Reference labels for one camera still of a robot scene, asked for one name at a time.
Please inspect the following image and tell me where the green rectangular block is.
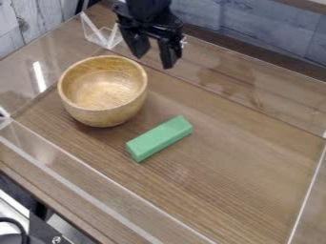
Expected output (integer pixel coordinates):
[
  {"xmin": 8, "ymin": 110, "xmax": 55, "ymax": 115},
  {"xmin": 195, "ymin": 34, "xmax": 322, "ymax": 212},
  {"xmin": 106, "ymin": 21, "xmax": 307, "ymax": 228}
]
[{"xmin": 126, "ymin": 115, "xmax": 194, "ymax": 162}]

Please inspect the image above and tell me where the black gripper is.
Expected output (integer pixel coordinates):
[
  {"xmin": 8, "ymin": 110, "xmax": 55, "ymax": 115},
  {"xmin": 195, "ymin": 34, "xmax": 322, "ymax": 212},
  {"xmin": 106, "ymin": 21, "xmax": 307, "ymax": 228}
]
[{"xmin": 112, "ymin": 0, "xmax": 184, "ymax": 70}]

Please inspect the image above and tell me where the black metal frame bracket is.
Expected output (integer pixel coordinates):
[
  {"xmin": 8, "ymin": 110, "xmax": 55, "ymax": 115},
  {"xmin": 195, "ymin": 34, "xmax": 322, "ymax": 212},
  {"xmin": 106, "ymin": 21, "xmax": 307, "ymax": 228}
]
[{"xmin": 0, "ymin": 173, "xmax": 92, "ymax": 244}]

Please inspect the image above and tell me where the wooden bowl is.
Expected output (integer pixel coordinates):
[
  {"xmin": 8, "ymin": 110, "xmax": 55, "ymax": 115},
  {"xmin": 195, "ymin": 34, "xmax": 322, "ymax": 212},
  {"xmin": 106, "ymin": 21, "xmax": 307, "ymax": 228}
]
[{"xmin": 57, "ymin": 55, "xmax": 148, "ymax": 128}]

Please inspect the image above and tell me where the clear acrylic corner bracket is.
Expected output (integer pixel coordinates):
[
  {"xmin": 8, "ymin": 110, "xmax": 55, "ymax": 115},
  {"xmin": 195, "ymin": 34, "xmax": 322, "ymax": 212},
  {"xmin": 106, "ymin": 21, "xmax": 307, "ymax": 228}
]
[{"xmin": 80, "ymin": 12, "xmax": 123, "ymax": 50}]

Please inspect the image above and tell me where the black cable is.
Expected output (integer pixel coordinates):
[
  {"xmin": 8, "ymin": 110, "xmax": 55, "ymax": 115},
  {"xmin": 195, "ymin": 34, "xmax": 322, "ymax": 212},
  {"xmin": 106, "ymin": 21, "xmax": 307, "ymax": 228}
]
[{"xmin": 0, "ymin": 217, "xmax": 31, "ymax": 244}]

